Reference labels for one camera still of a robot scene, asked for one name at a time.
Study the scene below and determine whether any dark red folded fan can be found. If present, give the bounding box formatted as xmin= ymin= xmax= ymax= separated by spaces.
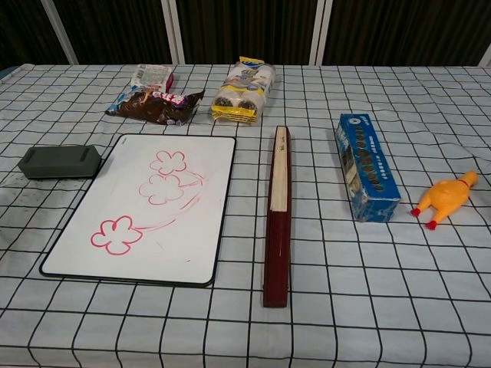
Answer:
xmin=262 ymin=125 xmax=292 ymax=309

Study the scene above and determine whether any long blue cardboard box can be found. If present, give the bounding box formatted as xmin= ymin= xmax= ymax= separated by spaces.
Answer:
xmin=334 ymin=113 xmax=402 ymax=223

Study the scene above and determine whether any yellow-white snack package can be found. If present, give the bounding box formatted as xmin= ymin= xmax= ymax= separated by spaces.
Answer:
xmin=210 ymin=56 xmax=277 ymax=124

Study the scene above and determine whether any white black checkered tablecloth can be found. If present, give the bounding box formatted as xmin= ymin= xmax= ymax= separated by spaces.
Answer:
xmin=0 ymin=63 xmax=491 ymax=368

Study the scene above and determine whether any white dry-erase board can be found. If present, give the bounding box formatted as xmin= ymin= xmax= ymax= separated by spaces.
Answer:
xmin=38 ymin=133 xmax=237 ymax=288

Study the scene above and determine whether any yellow rubber chicken toy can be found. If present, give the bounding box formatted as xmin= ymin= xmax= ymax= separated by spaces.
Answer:
xmin=410 ymin=170 xmax=479 ymax=230

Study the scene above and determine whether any dark grey board eraser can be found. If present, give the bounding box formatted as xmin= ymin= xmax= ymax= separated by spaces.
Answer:
xmin=17 ymin=144 xmax=103 ymax=180

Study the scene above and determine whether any white red snack packet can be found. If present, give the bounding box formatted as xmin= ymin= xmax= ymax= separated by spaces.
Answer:
xmin=130 ymin=64 xmax=176 ymax=93

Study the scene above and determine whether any brown chocolate snack bag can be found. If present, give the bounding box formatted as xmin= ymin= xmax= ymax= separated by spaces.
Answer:
xmin=105 ymin=87 xmax=206 ymax=127

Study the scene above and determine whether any dark folding partition screen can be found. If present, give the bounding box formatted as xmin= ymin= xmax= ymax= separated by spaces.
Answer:
xmin=0 ymin=0 xmax=491 ymax=67

